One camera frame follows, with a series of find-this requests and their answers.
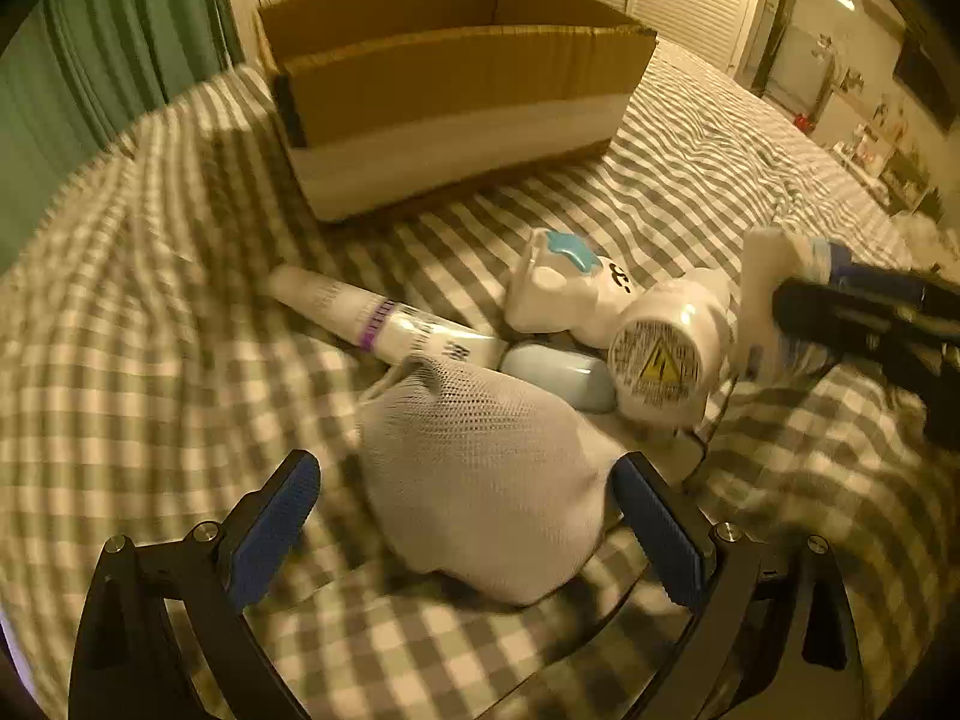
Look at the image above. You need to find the blue tissue pack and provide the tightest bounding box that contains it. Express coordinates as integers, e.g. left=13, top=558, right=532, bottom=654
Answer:
left=734, top=227, right=853, bottom=385

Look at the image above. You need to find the white hair dryer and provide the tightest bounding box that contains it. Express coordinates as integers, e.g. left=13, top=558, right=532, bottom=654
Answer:
left=607, top=268, right=731, bottom=429

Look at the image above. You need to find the light blue small case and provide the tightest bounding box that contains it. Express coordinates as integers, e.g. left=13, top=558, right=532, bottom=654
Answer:
left=500, top=341, right=617, bottom=415

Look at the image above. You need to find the white plush star toy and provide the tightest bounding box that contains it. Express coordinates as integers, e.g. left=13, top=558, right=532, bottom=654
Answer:
left=505, top=227, right=643, bottom=349

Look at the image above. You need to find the white mesh bag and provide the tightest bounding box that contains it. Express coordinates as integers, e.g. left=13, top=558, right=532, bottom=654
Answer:
left=358, top=355, right=625, bottom=606

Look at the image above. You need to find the white toothpaste tube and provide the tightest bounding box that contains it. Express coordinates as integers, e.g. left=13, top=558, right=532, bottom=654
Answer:
left=267, top=265, right=506, bottom=369

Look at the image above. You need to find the grey checkered bed quilt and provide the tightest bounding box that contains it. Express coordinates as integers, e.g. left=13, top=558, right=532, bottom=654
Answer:
left=2, top=43, right=913, bottom=718

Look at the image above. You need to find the open cardboard box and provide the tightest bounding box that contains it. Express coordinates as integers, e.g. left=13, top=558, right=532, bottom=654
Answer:
left=256, top=0, right=658, bottom=223

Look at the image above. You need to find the large green curtain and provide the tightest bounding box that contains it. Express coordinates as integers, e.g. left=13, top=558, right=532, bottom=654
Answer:
left=2, top=0, right=242, bottom=265

